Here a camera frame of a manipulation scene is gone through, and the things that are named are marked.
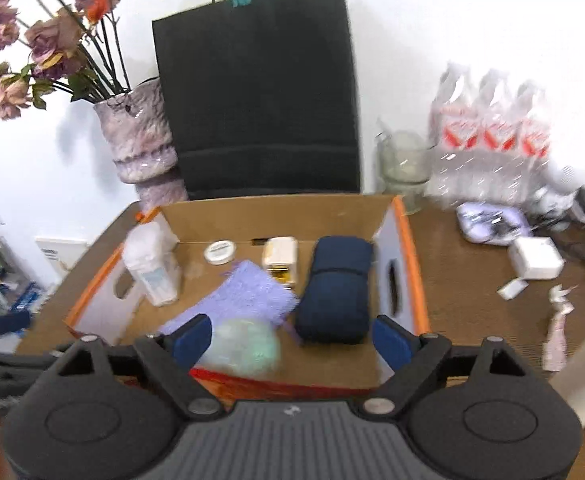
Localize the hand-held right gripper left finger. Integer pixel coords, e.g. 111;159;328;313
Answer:
47;314;223;418

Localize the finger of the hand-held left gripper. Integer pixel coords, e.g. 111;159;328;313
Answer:
0;310;32;337
0;344;76;377

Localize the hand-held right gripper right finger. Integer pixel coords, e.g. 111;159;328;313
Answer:
362;315;540;418

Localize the red cardboard box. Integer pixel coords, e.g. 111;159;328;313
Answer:
65;194;430;401

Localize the wooden desktop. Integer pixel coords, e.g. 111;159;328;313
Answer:
15;195;585;480

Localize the navy rolled cloth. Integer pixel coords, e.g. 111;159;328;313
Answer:
295;236;374;345

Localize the purple fluffy cloth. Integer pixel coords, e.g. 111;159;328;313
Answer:
160;260;300;341

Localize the white paper box on floor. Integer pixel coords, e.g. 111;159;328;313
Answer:
35;236;90;286

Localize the clear plastic swab container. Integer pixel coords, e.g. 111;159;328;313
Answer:
122;220;180;307

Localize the round white tin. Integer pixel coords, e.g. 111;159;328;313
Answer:
204;241;236;265

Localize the small cream box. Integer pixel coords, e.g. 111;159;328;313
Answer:
262;236;298;286

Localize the small white tag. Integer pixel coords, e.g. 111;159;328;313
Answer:
497;279;529;301

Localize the purple printed pouch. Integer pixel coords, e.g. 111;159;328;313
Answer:
456;202;533;246

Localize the white square charger box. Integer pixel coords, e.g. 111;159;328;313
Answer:
509;236;565;280

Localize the clear glass jar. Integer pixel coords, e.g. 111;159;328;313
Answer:
376;130;430;213

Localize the shrink-wrapped water bottle pack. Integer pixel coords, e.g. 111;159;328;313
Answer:
425;62;553;208

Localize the pink textured vase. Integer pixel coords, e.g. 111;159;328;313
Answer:
94;77;188;203

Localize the dried pink flower bouquet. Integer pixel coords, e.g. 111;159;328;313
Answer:
0;0;133;121

